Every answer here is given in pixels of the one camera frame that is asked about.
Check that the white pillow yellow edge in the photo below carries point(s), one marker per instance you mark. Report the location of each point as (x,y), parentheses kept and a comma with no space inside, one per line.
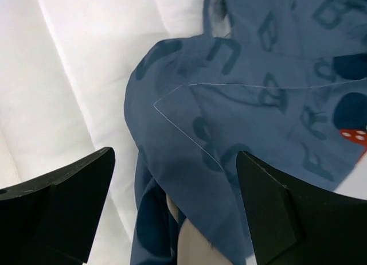
(64,69)

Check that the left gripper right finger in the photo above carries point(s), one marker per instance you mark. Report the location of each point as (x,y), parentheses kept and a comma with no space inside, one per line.
(294,222)

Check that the blue cartoon print pillowcase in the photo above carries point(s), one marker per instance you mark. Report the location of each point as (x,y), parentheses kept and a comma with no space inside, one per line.
(284,80)

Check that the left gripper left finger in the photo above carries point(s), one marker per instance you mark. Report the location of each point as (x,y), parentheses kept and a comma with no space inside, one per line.
(53,218)

